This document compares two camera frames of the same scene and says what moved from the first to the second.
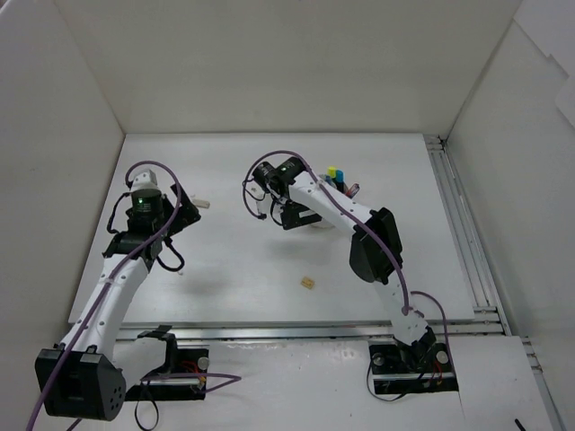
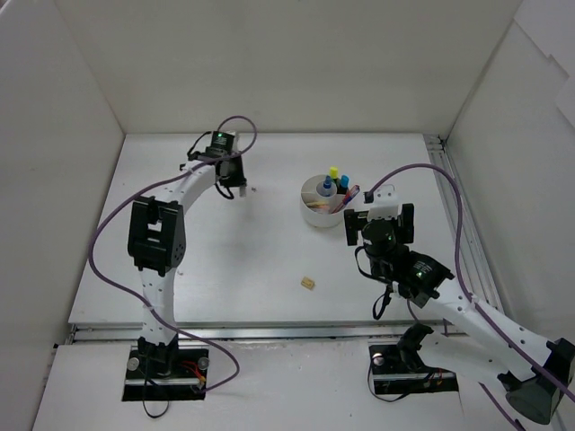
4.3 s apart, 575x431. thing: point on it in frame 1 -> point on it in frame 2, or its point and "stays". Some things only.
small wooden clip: [307, 282] stays
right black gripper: [293, 215] -> [351, 225]
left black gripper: [182, 211] -> [234, 178]
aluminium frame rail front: [492, 329] stays
